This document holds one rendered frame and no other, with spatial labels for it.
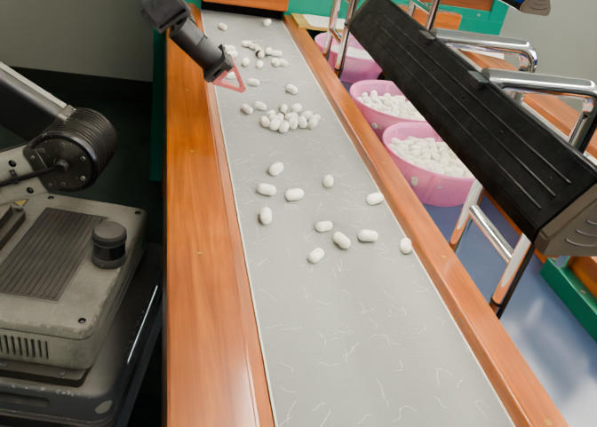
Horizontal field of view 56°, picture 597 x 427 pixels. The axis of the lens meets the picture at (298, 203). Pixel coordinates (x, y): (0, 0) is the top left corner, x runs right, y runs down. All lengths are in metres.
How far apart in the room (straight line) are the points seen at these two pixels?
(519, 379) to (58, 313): 0.82
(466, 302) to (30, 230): 0.95
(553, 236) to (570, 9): 3.08
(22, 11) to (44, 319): 2.17
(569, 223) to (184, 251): 0.54
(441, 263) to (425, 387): 0.25
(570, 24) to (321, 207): 2.72
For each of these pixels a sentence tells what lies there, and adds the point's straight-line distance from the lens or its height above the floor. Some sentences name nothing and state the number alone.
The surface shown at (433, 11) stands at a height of 0.97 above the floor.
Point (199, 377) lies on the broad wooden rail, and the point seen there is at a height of 0.76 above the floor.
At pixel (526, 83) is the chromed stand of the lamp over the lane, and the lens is 0.69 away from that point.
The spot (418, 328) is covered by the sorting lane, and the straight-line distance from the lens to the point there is 0.85.
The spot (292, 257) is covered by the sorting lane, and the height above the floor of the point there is 0.74.
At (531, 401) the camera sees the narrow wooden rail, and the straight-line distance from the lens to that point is 0.79.
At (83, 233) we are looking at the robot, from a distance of 1.36.
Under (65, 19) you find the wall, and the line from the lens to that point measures 3.09.
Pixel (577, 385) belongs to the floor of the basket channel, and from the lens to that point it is 1.00.
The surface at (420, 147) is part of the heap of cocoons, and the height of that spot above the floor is 0.74.
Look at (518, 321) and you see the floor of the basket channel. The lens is 1.05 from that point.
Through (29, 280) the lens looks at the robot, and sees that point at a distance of 1.25.
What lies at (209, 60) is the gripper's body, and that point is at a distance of 1.25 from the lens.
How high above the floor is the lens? 1.29
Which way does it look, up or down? 32 degrees down
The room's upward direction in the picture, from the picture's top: 12 degrees clockwise
